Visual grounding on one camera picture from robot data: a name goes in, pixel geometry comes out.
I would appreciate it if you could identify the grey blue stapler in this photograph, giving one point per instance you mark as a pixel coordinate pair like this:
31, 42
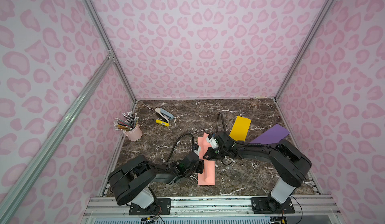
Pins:
164, 115

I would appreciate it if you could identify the pink pencil cup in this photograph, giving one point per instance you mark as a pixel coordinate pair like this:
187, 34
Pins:
135, 134

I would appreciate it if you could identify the bundle of pencils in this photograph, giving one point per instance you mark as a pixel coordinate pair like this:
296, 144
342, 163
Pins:
128, 123

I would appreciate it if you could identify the pink paper sheet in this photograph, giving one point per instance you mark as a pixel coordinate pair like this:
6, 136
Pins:
208, 175

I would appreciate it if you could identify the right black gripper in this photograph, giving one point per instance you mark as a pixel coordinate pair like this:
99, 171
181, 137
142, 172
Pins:
209, 154

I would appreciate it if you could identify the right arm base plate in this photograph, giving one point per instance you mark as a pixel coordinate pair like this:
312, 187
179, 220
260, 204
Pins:
268, 205

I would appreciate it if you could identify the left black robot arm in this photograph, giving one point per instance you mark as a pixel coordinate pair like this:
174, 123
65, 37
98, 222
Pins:
129, 180

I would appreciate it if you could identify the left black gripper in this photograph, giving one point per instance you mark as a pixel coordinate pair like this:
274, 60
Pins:
200, 166

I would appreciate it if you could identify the yellow paper sheet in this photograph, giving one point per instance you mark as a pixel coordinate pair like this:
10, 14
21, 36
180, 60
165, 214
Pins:
240, 128

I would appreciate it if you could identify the purple paper sheet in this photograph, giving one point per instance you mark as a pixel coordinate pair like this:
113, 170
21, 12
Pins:
272, 135

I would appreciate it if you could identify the aluminium mounting rail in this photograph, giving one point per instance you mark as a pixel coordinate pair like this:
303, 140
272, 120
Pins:
303, 209

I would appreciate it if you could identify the yellow highlighter marker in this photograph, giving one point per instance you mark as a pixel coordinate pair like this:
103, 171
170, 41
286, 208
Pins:
162, 123

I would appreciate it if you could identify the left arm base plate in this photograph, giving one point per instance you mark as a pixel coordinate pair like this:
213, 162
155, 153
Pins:
159, 206

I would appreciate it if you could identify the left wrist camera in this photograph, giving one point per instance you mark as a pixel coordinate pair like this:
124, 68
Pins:
196, 149

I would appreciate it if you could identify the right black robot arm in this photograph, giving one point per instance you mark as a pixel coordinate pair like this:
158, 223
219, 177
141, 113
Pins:
291, 164

